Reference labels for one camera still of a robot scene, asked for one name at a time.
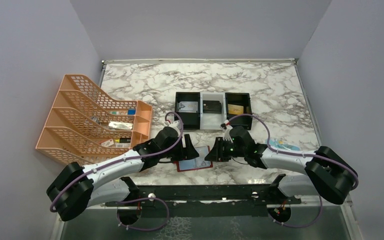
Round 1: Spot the red card holder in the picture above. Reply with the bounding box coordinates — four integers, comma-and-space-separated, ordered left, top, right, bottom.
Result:
176, 145, 213, 172

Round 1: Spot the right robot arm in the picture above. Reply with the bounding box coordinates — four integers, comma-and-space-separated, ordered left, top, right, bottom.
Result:
205, 126, 358, 205

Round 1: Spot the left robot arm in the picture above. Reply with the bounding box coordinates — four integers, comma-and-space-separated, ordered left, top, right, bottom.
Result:
46, 126, 199, 221

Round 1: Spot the silver card in bin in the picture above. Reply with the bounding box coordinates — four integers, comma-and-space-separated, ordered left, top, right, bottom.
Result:
177, 101, 199, 113

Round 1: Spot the gold card in bin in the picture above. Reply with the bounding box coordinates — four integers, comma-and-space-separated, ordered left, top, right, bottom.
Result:
227, 104, 244, 115

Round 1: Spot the black card in bin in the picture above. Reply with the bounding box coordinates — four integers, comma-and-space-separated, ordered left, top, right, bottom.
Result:
202, 100, 222, 114

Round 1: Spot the blue plastic packaged item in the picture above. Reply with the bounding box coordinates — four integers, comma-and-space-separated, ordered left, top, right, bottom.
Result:
268, 138, 301, 151

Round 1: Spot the left black bin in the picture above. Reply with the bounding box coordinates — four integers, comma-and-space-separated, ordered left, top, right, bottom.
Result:
174, 92, 201, 130

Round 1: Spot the black bin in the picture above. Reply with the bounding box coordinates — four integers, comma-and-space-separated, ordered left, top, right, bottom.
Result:
174, 92, 201, 130
225, 92, 253, 130

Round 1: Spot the white middle bin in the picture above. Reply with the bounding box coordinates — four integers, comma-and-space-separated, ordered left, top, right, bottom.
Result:
199, 92, 227, 131

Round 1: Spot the right black bin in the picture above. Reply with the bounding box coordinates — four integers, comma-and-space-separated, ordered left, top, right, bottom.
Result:
225, 92, 253, 130

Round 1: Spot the blue item in organizer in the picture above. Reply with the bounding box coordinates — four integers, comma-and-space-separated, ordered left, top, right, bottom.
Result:
127, 109, 136, 115

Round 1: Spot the yellow black marker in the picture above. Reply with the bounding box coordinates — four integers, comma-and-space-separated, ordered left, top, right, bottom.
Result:
114, 138, 131, 143

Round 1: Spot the silver foil packet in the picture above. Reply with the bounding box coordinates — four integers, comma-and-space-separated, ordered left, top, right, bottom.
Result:
108, 121, 133, 131

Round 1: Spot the orange plastic file organizer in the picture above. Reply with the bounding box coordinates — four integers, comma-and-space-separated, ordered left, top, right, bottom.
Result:
35, 74, 153, 166

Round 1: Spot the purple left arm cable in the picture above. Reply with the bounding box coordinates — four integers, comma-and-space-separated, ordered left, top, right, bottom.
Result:
49, 111, 185, 214

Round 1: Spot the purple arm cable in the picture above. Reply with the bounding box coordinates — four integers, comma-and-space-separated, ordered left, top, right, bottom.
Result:
49, 111, 185, 214
226, 113, 360, 230

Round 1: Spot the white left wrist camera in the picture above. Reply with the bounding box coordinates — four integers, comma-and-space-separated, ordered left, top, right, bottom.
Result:
168, 120, 183, 135

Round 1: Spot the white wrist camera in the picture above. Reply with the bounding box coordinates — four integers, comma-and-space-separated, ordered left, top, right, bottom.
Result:
220, 120, 233, 142
168, 120, 183, 135

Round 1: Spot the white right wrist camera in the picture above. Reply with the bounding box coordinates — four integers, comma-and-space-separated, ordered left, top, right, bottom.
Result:
220, 120, 233, 142

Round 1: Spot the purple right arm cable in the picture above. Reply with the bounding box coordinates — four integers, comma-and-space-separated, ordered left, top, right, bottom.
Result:
226, 113, 360, 230

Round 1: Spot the black mounting rail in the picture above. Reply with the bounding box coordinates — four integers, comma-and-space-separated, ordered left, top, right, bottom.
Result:
105, 184, 301, 218

